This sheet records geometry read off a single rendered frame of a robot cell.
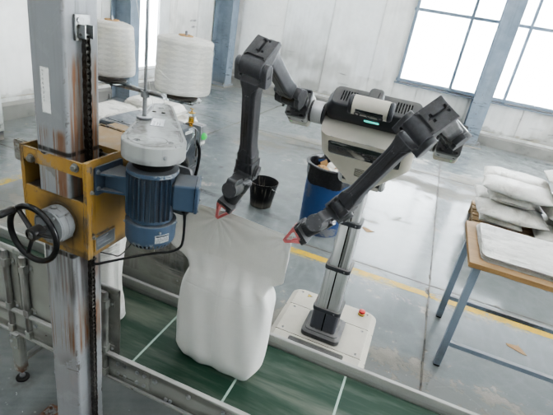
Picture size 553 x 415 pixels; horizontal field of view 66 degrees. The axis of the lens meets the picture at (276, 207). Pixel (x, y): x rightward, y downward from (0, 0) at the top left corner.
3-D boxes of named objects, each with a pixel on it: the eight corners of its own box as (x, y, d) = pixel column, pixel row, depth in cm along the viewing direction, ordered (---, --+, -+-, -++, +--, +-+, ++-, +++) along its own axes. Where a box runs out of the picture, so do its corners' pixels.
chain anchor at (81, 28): (96, 42, 112) (96, 16, 109) (82, 42, 108) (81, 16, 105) (88, 40, 113) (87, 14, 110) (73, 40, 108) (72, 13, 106)
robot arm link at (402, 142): (442, 138, 114) (415, 109, 117) (431, 142, 110) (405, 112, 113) (351, 221, 145) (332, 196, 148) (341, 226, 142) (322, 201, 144)
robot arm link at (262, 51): (282, 34, 121) (252, 23, 124) (262, 77, 121) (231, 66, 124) (309, 94, 164) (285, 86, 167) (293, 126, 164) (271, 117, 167)
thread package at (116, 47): (145, 78, 141) (146, 23, 134) (115, 82, 128) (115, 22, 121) (108, 69, 145) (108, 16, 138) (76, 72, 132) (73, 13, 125)
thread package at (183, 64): (219, 97, 135) (225, 39, 128) (191, 104, 121) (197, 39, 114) (174, 86, 140) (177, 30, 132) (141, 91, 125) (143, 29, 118)
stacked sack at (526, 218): (539, 220, 446) (544, 208, 440) (547, 236, 408) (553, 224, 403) (472, 202, 463) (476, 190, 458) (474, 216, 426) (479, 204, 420)
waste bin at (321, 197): (349, 224, 423) (365, 162, 396) (336, 246, 379) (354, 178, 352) (303, 210, 436) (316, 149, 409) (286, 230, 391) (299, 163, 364)
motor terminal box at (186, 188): (200, 208, 137) (203, 174, 132) (197, 223, 128) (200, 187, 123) (174, 205, 136) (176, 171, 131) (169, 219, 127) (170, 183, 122)
